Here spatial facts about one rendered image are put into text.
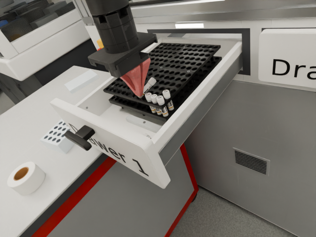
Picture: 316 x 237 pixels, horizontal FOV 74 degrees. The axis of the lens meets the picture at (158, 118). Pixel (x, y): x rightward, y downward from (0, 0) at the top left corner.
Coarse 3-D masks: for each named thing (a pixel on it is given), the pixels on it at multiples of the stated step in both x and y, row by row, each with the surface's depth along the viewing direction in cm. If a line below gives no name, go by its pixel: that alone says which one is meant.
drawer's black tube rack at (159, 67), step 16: (160, 48) 56; (176, 48) 52; (192, 48) 50; (208, 48) 48; (160, 64) 49; (176, 64) 46; (192, 64) 46; (208, 64) 48; (160, 80) 43; (176, 80) 43; (192, 80) 45; (112, 96) 50; (176, 96) 44; (144, 112) 42
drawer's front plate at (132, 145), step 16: (64, 112) 42; (80, 112) 38; (96, 128) 35; (112, 128) 32; (96, 144) 43; (112, 144) 36; (128, 144) 30; (144, 144) 28; (128, 160) 36; (144, 160) 30; (160, 160) 31; (144, 176) 36; (160, 176) 32
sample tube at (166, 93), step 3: (165, 90) 38; (168, 90) 38; (165, 93) 38; (168, 93) 38; (165, 96) 38; (168, 96) 38; (171, 102) 39; (168, 105) 39; (171, 105) 39; (168, 108) 40; (171, 108) 40
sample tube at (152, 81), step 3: (150, 78) 40; (153, 78) 40; (150, 81) 39; (153, 81) 39; (147, 84) 40; (150, 84) 41; (153, 84) 40; (144, 87) 40; (147, 87) 40; (150, 87) 40; (144, 90) 40; (147, 90) 40; (144, 93) 40; (138, 96) 41; (141, 96) 41
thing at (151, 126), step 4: (128, 116) 47; (132, 116) 46; (128, 120) 46; (132, 120) 45; (136, 120) 45; (140, 120) 44; (144, 120) 44; (136, 124) 45; (140, 124) 44; (144, 124) 43; (148, 124) 43; (152, 124) 42; (156, 124) 42; (144, 128) 44; (148, 128) 42; (152, 128) 41; (156, 128) 41; (156, 132) 41
